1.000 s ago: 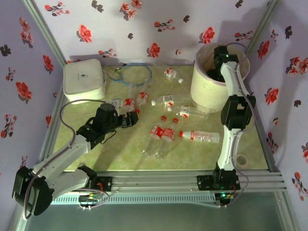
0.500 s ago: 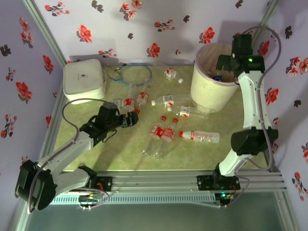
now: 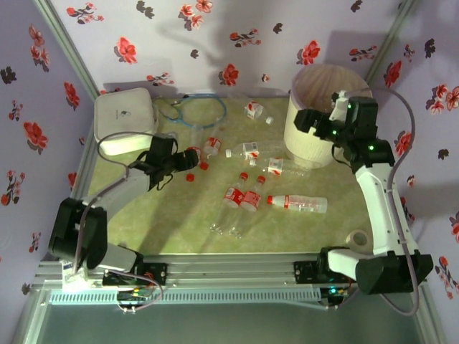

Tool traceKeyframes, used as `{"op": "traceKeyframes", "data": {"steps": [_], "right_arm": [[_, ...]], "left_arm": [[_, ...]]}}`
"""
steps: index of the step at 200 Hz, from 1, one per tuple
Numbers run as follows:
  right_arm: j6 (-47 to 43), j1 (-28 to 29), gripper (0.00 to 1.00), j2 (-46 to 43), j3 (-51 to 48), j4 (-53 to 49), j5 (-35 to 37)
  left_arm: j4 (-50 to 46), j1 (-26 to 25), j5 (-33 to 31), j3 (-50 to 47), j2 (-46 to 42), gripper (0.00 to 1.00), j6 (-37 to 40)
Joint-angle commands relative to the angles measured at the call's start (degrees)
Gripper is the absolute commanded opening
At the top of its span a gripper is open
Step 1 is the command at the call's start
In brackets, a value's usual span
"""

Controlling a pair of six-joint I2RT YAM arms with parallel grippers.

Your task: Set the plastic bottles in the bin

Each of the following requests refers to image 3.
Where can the white round waste bin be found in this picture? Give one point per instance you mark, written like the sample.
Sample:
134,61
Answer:
305,147

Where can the translucent bin liner bag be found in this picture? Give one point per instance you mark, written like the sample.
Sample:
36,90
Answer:
315,86

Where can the small crushed red-white label bottle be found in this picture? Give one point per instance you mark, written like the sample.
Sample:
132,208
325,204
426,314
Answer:
252,109

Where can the clear bottle white-red label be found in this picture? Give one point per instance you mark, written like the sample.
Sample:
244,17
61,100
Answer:
275,166
251,149

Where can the white bottle red cap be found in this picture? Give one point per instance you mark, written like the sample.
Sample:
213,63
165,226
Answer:
301,203

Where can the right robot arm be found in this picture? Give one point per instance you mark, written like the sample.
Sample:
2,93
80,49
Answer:
380,208

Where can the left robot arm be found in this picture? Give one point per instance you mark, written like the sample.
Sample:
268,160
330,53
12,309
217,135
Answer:
118,193

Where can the blue stethoscope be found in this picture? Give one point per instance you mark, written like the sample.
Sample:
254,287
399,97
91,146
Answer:
174,117

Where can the white square lidded box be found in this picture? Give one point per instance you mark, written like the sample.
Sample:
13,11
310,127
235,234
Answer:
122,114

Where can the beige tape roll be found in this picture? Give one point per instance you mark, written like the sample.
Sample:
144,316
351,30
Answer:
364,243

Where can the white paper tag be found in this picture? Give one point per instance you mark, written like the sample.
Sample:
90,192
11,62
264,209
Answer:
71,277

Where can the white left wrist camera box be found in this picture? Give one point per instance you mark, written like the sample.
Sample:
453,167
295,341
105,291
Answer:
166,135

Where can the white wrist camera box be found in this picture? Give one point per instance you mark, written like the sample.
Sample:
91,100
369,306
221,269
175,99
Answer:
339,105
166,135

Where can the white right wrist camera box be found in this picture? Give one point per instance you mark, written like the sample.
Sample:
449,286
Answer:
339,105

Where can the aluminium side rail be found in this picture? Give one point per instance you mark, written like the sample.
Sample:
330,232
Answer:
86,157

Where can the aluminium frame post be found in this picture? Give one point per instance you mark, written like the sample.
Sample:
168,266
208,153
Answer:
398,25
68,46

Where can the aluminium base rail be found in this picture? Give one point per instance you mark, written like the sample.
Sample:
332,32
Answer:
229,268

